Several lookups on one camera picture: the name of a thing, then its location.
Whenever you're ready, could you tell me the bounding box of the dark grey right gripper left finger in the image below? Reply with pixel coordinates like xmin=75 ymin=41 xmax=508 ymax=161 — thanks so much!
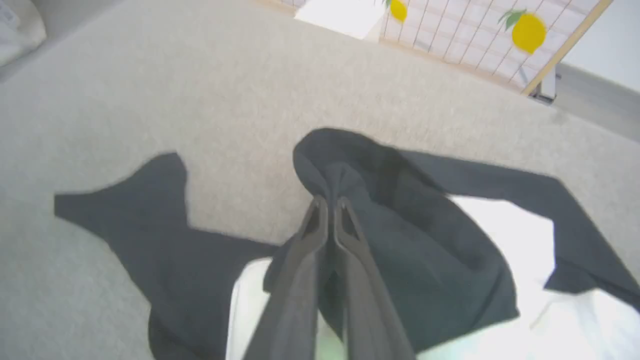
xmin=244 ymin=196 xmax=330 ymax=360

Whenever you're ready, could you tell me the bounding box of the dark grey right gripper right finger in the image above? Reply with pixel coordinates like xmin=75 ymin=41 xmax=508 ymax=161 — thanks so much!
xmin=334 ymin=197 xmax=417 ymax=360

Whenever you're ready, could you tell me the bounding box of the white shirt with black sleeves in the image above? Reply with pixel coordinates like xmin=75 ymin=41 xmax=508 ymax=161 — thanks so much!
xmin=54 ymin=127 xmax=640 ymax=360

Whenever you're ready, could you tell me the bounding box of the grey metal screen foot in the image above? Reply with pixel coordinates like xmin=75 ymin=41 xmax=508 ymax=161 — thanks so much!
xmin=529 ymin=70 xmax=562 ymax=106

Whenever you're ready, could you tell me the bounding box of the white square pillar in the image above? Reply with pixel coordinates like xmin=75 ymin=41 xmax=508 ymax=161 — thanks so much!
xmin=294 ymin=0 xmax=389 ymax=42

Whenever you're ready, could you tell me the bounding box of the wooden folding screen lemon print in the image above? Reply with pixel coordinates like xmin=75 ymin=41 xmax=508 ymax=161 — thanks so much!
xmin=260 ymin=0 xmax=614 ymax=96

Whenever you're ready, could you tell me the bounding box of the white cushion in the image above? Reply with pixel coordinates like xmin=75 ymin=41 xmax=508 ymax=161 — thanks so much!
xmin=0 ymin=0 xmax=47 ymax=68

